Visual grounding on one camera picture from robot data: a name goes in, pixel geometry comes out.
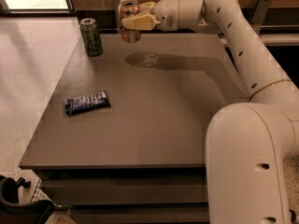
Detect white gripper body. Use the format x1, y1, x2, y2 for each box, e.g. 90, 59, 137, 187
154, 0, 179, 32

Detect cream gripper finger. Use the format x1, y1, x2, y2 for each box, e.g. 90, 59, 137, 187
139, 2, 156, 14
121, 11, 161, 31

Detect orange soda can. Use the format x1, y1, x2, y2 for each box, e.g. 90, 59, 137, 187
118, 0, 141, 43

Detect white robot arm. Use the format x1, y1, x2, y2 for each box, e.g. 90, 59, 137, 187
119, 0, 299, 224

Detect green soda can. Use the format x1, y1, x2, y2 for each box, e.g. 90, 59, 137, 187
79, 18, 103, 56

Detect dark blue snack bar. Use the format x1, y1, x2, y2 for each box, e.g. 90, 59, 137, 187
64, 91, 111, 116

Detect grey drawer cabinet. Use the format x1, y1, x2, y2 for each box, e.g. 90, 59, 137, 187
20, 34, 248, 224

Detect black office chair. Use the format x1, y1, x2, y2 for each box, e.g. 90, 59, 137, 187
0, 176, 54, 224

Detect left metal wall bracket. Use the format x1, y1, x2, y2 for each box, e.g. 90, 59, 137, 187
113, 0, 121, 34

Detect metal wall bracket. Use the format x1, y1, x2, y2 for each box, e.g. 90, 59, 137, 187
250, 0, 272, 34
113, 0, 121, 34

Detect right metal wall bracket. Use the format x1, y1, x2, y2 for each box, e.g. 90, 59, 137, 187
250, 0, 272, 34

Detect wire mesh basket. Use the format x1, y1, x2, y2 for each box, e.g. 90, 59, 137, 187
31, 180, 50, 202

